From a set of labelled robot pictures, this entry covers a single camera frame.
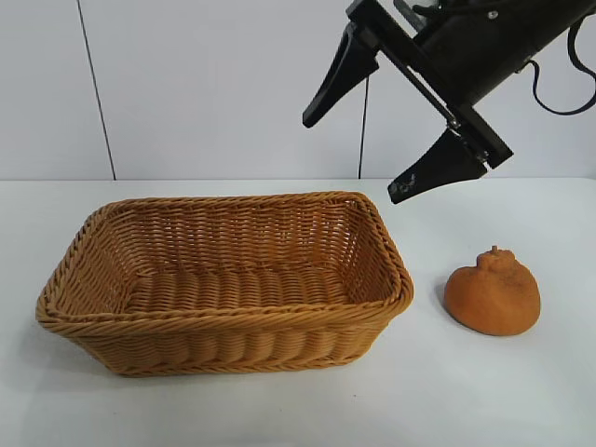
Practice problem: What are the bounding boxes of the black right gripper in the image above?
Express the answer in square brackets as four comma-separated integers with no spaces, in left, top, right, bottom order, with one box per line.
[301,0,514,206]

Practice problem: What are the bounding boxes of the orange fruit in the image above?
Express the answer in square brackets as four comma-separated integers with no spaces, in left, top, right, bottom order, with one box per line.
[443,242,544,336]

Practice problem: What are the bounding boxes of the woven wicker basket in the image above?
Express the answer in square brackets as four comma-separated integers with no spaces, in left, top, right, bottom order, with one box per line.
[35,189,415,379]

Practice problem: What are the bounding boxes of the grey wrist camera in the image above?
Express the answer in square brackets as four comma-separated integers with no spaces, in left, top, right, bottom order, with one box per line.
[394,0,443,27]

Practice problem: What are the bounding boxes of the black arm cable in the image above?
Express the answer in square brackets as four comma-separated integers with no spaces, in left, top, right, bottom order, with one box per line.
[529,13,596,115]

